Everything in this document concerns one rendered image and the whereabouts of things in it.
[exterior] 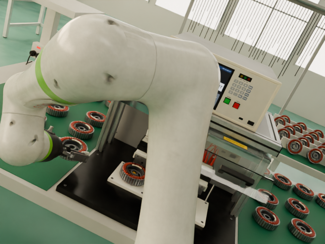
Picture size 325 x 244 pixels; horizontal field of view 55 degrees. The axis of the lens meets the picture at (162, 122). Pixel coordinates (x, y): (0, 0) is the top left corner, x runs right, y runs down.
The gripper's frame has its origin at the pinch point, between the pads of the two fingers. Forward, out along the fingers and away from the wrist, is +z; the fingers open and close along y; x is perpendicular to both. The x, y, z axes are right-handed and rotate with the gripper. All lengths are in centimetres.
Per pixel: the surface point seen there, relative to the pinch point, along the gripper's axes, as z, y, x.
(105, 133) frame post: 16.2, -4.3, -9.3
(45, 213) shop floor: 82, 25, 54
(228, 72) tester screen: 3, -39, -50
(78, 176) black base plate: 1.0, -6.9, 7.9
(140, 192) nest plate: 6.8, -28.7, 3.7
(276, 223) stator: 28, -84, -7
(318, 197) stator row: 70, -112, -27
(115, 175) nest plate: 8.6, -17.3, 2.8
